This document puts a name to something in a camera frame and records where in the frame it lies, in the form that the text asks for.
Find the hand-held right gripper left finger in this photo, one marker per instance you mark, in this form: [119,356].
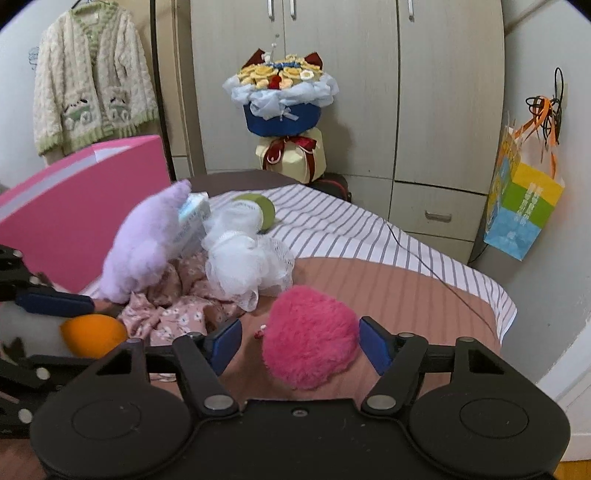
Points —
[227,340]

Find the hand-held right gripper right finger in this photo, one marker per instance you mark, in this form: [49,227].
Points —
[375,345]

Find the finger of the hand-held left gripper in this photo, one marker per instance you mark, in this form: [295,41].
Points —
[55,303]
[44,371]

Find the white penguin plush toy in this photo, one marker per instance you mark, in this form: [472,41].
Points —
[32,328]

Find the pink floral cloth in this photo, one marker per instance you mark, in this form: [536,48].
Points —
[184,307]

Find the pink fluffy plush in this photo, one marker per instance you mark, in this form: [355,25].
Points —
[307,339]

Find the pink storage box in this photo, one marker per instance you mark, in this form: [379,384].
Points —
[69,217]

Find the purple plush toy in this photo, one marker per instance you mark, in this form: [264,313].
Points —
[138,240]

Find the brown blanket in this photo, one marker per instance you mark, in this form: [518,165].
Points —
[369,286]

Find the striped bed sheet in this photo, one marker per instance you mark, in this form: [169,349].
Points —
[351,230]

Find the white rectangular carton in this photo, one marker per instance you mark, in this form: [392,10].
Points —
[193,221]

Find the green round puff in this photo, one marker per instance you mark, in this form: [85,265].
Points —
[267,213]

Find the cream gift box red ribbon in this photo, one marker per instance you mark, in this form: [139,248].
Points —
[291,159]

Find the colourful paper gift bag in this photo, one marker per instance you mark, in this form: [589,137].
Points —
[521,203]

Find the cream knitted cardigan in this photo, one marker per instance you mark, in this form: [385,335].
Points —
[101,78]

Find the beige wardrobe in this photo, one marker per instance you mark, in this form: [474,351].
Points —
[429,115]

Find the flower bouquet with blue wrap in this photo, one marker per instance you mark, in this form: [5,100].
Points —
[281,99]

